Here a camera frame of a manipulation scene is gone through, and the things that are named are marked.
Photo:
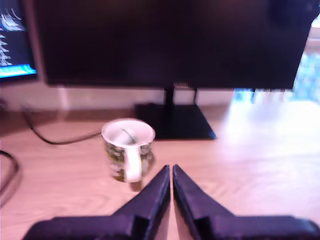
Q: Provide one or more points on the white mug with green print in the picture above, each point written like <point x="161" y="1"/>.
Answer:
<point x="115" y="155"/>

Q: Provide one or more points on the black Huawei monitor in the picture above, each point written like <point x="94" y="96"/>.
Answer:
<point x="162" y="45"/>

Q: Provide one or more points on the monitor showing text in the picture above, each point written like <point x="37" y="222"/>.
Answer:
<point x="12" y="70"/>

